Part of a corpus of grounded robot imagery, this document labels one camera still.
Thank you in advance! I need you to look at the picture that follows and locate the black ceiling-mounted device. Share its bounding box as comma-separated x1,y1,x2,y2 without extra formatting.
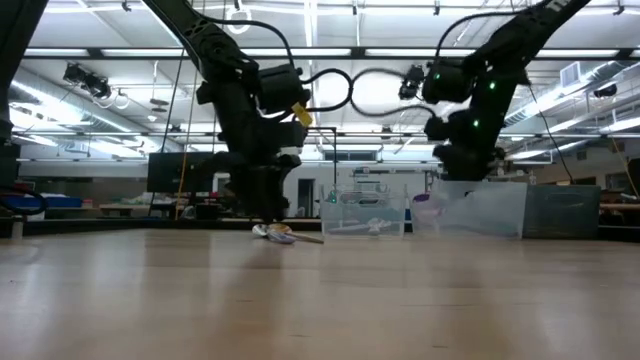
62,62,114,100

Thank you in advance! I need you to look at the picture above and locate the clear plastic bin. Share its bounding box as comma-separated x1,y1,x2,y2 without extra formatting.
408,178,530,240
318,183,407,239

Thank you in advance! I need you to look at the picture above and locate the yellow tag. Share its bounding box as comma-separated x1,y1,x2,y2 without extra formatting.
291,101,315,128

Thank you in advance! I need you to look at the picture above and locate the silver spoon lavender handle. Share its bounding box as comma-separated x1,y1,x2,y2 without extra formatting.
251,223,299,246

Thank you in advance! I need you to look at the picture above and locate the gold spoon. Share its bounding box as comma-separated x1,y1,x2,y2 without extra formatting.
267,222,326,246

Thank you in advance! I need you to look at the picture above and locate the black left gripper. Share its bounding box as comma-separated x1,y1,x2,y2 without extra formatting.
196,119,309,224

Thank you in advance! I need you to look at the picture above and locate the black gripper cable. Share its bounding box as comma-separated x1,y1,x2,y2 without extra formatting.
349,67,437,119
298,67,355,114

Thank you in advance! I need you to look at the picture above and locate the dark grey plastic bin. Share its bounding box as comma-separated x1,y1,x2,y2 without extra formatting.
522,183,603,241

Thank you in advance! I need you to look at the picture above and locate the blue tabletop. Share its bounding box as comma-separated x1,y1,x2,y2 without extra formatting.
0,195,84,210

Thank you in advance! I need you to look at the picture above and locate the long ceiling light strip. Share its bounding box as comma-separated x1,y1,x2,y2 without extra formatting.
363,47,624,59
22,47,354,58

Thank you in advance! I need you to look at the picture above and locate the black monitor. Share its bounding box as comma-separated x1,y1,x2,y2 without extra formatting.
146,151,217,195

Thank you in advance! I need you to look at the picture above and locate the silver ventilation duct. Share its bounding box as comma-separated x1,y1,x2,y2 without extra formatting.
502,59,640,132

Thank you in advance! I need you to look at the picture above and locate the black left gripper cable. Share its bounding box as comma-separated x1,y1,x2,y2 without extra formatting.
298,67,355,114

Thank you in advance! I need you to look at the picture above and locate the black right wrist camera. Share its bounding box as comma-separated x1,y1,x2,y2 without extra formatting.
398,63,427,101

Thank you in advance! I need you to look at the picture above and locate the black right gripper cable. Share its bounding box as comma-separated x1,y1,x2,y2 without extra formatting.
349,67,437,119

